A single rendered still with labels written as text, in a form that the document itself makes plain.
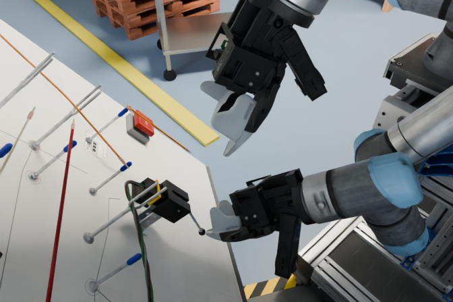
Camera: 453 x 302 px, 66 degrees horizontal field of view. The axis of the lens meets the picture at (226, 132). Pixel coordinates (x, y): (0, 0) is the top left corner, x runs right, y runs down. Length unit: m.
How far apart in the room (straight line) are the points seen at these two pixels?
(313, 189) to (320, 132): 1.97
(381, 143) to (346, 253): 1.08
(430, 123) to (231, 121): 0.33
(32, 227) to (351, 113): 2.43
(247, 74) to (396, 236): 0.33
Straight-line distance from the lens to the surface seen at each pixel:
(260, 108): 0.44
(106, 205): 0.61
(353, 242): 1.74
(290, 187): 0.56
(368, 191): 0.51
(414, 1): 0.96
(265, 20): 0.43
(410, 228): 0.59
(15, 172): 0.54
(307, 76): 0.47
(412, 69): 0.99
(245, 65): 0.43
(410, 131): 0.64
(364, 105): 2.83
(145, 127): 0.79
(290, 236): 0.58
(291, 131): 2.46
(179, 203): 0.59
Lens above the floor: 1.63
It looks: 43 degrees down
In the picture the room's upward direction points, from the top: straight up
